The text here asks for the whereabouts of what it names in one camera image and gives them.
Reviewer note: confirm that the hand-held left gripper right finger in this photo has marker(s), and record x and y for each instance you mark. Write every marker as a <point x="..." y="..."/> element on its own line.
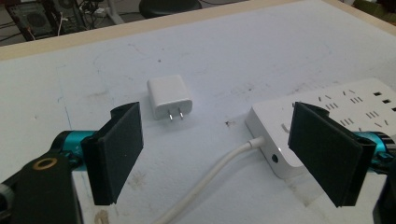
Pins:
<point x="330" y="152"/>

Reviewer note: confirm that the black computer tower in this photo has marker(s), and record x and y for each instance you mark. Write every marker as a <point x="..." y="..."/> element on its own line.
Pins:
<point x="31" y="18"/>

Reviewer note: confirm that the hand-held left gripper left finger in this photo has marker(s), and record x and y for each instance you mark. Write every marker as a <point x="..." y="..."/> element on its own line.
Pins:
<point x="113" y="155"/>

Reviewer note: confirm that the white power strip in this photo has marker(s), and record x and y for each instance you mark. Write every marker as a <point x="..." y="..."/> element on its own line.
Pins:
<point x="342" y="105"/>

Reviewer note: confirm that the black round stool seat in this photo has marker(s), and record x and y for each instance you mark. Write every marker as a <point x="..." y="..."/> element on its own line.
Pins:
<point x="169" y="6"/>

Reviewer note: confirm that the white plug charger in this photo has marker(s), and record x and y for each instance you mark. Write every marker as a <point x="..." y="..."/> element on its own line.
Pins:
<point x="168" y="95"/>

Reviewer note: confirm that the white metal stand leg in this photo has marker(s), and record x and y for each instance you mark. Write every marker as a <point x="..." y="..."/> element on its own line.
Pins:
<point x="113" y="12"/>

